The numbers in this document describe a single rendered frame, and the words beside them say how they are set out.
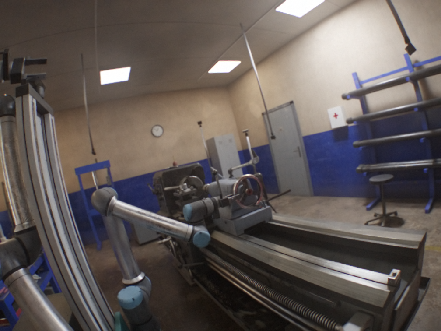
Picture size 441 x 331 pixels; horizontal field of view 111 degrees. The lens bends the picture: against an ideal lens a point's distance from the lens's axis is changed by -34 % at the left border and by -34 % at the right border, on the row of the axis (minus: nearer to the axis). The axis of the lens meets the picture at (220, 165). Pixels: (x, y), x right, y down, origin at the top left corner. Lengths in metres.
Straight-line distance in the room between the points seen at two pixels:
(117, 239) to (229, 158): 4.99
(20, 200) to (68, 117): 5.25
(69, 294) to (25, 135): 0.57
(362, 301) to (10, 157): 1.30
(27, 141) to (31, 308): 0.54
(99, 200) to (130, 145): 4.72
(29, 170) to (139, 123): 5.25
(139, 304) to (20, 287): 0.68
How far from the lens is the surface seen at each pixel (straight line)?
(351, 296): 0.83
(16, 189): 0.95
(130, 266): 1.40
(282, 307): 1.06
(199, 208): 1.27
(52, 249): 0.87
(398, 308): 0.95
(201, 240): 1.16
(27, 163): 0.86
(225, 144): 6.02
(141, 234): 4.55
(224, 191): 1.58
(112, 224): 1.33
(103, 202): 1.17
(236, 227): 1.46
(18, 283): 0.86
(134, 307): 1.30
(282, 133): 5.36
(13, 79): 1.00
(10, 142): 0.99
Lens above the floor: 1.36
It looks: 3 degrees down
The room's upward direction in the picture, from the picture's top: 13 degrees counter-clockwise
